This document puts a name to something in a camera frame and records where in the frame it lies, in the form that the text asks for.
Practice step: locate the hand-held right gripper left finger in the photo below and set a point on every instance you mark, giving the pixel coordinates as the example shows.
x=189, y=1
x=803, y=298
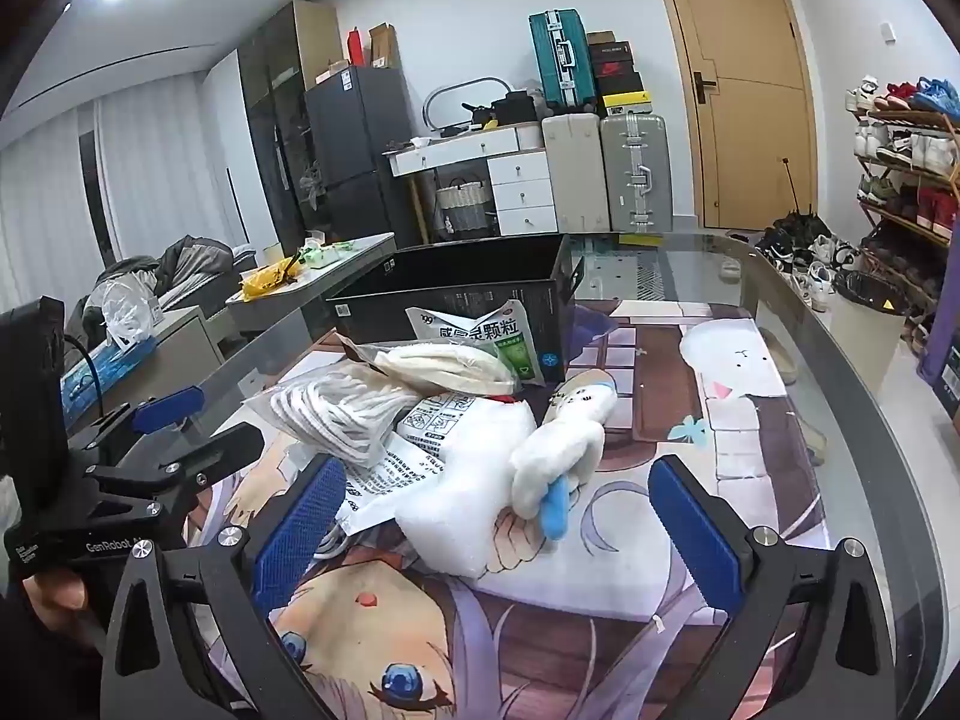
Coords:
x=300, y=532

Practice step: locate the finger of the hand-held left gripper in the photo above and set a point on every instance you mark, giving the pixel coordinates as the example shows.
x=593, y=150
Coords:
x=217, y=457
x=169, y=406

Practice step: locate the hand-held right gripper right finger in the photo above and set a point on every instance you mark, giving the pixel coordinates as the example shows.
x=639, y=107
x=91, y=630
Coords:
x=694, y=532

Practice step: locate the white plush toy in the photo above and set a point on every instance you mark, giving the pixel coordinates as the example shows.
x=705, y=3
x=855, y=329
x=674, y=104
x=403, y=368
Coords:
x=450, y=510

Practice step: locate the red-edged white cotton packet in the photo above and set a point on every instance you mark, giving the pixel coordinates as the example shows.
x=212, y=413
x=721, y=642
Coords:
x=435, y=420

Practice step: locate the black cardboard box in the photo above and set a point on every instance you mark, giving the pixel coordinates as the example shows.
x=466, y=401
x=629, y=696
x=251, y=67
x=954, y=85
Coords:
x=450, y=285

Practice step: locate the person's left hand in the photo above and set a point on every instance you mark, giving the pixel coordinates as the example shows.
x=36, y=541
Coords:
x=52, y=592

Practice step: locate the grey cabinet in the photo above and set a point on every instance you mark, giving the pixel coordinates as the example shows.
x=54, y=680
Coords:
x=187, y=345

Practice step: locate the blue tissue pack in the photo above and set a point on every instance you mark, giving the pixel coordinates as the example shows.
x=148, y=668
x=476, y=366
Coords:
x=112, y=371

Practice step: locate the white printed flat packet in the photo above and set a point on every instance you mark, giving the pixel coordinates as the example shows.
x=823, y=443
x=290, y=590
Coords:
x=382, y=480

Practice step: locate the clear plastic bag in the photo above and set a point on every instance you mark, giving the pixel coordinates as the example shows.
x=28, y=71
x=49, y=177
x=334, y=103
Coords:
x=124, y=307

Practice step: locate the printed cartoon table mat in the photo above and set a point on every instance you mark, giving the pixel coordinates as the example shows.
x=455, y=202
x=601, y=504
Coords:
x=675, y=405

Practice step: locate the dark padded coat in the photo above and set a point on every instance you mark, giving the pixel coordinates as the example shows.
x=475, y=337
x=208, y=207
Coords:
x=187, y=262

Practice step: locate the yellow plastic bag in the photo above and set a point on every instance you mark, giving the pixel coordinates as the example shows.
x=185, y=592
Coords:
x=262, y=281

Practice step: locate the bagged cream cloth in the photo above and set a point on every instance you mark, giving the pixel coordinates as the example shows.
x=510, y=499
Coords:
x=442, y=371

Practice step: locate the grey side table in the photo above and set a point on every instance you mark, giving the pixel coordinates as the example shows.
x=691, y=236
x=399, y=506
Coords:
x=352, y=255

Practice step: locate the white curtain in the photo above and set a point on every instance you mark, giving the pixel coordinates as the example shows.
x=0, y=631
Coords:
x=150, y=165

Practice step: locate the white trash bin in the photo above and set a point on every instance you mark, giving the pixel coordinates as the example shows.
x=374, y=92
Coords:
x=862, y=337

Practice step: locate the beige slipper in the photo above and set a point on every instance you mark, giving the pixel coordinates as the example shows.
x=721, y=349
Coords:
x=729, y=268

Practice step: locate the green white medicine packet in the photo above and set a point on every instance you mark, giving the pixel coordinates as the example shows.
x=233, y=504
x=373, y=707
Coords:
x=480, y=334

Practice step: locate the pile of shoes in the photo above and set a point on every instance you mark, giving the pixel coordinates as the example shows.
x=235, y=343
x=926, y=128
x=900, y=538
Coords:
x=817, y=262

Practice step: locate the dark glossy wardrobe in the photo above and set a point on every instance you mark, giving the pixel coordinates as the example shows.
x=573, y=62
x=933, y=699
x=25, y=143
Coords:
x=277, y=127

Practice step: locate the purple box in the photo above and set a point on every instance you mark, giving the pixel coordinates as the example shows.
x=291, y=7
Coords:
x=941, y=345

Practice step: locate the black umbrella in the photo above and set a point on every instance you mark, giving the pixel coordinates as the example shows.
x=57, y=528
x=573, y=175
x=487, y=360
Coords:
x=802, y=229

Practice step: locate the black refrigerator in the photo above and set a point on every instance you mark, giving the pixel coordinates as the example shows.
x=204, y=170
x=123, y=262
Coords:
x=352, y=135

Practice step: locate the woven basket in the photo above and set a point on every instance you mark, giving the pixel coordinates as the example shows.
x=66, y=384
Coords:
x=461, y=206

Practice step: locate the silver suitcase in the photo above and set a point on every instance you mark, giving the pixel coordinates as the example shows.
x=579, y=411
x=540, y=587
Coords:
x=634, y=172

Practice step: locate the beige suitcase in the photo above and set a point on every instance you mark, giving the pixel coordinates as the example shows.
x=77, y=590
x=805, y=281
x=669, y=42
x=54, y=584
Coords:
x=574, y=172

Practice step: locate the white desk with drawers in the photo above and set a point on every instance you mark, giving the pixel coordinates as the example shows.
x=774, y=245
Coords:
x=517, y=180

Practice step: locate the wooden shoe rack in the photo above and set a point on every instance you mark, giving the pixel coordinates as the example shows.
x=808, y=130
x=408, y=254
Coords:
x=907, y=180

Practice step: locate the brown cardboard box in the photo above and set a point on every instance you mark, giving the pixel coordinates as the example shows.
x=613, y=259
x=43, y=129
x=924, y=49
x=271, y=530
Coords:
x=382, y=45

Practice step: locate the yellow black shoe box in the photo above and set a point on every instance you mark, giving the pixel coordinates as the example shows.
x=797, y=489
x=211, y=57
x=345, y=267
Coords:
x=626, y=103

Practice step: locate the wooden door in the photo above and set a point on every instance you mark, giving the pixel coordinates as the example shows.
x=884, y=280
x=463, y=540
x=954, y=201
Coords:
x=750, y=90

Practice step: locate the black bag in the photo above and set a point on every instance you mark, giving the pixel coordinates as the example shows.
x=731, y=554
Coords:
x=516, y=106

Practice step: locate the black shoe box red logo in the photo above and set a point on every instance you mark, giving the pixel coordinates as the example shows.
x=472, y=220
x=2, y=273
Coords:
x=611, y=60

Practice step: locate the teal suitcase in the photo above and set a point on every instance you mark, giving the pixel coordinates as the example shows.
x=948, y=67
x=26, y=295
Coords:
x=559, y=60

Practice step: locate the chrome tube frame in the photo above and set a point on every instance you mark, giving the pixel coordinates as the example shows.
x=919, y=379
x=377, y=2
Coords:
x=450, y=88

